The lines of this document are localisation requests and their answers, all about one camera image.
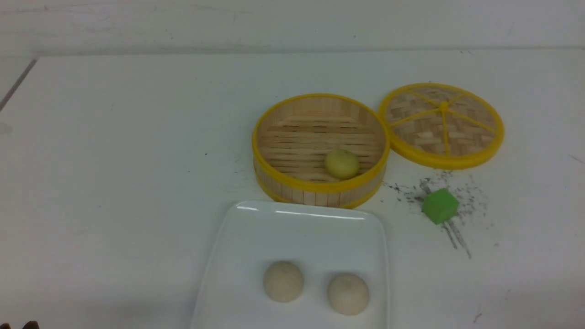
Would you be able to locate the yellow steamed bun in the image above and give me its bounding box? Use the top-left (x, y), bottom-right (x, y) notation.
top-left (324, 149), bottom-right (360, 180)

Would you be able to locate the white bun on plate right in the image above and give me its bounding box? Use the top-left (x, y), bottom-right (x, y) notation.
top-left (327, 273), bottom-right (370, 316)

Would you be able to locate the white bun on plate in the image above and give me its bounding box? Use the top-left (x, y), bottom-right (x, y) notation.
top-left (327, 273), bottom-right (370, 316)
top-left (263, 261), bottom-right (304, 303)

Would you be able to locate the green cube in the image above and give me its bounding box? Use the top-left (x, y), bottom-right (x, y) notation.
top-left (422, 189), bottom-right (460, 225)

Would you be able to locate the dark object at bottom corner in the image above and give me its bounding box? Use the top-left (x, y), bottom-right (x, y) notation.
top-left (0, 321), bottom-right (40, 329)

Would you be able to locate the yellow rimmed bamboo steamer basket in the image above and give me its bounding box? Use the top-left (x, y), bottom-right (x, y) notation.
top-left (251, 94), bottom-right (391, 208)

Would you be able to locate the white rectangular plate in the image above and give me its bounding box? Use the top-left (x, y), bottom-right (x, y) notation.
top-left (191, 201), bottom-right (391, 329)

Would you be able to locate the white bun on plate left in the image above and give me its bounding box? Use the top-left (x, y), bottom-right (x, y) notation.
top-left (263, 261), bottom-right (304, 303)

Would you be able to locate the yellow rimmed bamboo steamer lid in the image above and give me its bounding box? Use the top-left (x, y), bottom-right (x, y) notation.
top-left (378, 83), bottom-right (505, 170)

